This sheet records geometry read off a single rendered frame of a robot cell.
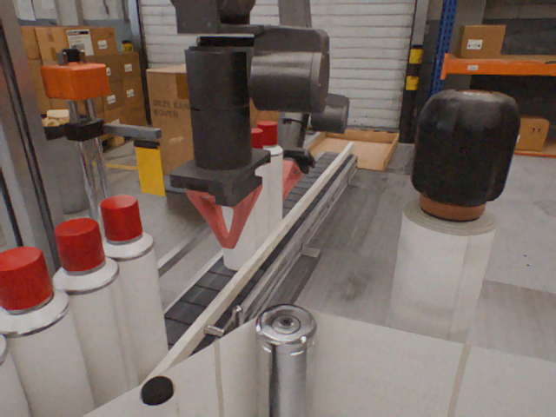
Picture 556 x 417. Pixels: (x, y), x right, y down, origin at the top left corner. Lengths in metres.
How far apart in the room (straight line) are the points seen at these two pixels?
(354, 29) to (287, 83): 4.27
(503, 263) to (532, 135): 3.37
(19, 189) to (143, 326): 0.19
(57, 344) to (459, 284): 0.35
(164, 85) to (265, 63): 0.74
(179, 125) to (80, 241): 0.75
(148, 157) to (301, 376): 0.27
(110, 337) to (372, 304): 0.35
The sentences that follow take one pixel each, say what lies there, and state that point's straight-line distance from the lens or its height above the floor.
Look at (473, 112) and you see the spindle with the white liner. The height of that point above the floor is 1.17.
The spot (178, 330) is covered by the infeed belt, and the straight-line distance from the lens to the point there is 0.56.
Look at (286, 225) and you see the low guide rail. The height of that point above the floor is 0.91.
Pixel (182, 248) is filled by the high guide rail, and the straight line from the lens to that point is 0.56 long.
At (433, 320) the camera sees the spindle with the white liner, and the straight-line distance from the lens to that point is 0.46.
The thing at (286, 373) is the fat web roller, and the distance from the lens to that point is 0.27.
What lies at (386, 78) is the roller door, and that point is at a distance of 4.64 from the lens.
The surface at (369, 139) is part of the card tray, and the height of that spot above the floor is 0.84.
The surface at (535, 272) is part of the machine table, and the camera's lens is 0.87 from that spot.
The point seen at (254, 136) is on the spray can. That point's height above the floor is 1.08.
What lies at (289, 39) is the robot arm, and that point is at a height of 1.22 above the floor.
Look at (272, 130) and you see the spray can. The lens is 0.66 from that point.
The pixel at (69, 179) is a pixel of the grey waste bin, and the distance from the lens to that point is 3.11.
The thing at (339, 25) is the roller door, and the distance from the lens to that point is 4.64.
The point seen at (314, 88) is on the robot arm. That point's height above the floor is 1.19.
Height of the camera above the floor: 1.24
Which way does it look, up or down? 25 degrees down
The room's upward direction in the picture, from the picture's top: straight up
